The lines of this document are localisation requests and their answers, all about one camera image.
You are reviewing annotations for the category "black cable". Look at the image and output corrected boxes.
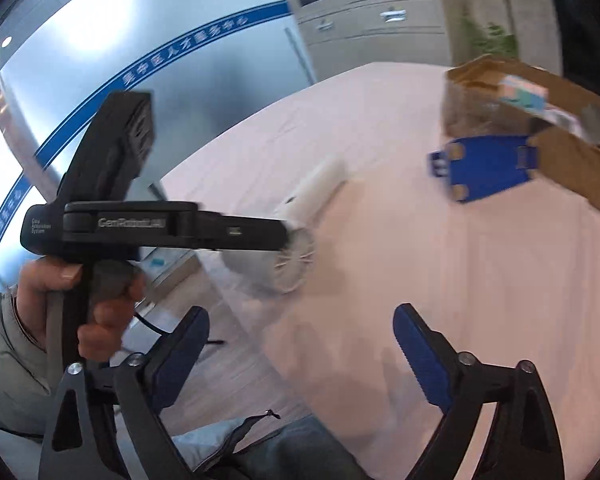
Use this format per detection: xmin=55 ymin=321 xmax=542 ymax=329
xmin=135 ymin=310 xmax=226 ymax=347

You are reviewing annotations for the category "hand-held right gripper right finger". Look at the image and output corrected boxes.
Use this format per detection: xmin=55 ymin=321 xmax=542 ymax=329
xmin=393 ymin=303 xmax=566 ymax=480

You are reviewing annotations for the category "person's left hand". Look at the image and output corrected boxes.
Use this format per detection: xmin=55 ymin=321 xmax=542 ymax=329
xmin=17 ymin=259 xmax=146 ymax=362

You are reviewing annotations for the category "person's left forearm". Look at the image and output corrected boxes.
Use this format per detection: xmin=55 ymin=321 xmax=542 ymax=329
xmin=0 ymin=285 xmax=81 ymax=436

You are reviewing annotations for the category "tall leafy potted tree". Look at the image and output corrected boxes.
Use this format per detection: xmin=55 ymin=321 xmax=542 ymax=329
xmin=457 ymin=0 xmax=551 ymax=63

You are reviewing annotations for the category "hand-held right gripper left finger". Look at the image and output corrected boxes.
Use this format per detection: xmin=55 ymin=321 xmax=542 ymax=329
xmin=38 ymin=306 xmax=211 ymax=480

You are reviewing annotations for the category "person's leg in jeans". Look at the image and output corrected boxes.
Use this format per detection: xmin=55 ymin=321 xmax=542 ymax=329
xmin=240 ymin=415 xmax=371 ymax=480

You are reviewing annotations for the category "person's grey jacket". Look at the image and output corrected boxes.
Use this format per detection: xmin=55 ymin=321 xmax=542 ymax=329
xmin=170 ymin=410 xmax=281 ymax=466

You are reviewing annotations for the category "grey metal cabinet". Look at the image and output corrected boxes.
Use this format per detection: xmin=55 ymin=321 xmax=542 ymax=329
xmin=275 ymin=0 xmax=448 ymax=86

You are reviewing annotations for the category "blue flat plastic board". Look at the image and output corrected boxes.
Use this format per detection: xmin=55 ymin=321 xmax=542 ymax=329
xmin=427 ymin=132 xmax=542 ymax=204

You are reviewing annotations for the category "pastel puzzle cube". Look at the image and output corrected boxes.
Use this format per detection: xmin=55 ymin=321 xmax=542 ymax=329
xmin=497 ymin=74 xmax=550 ymax=113

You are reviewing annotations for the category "brown cardboard box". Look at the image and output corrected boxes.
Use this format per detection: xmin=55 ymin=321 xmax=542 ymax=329
xmin=444 ymin=55 xmax=600 ymax=233

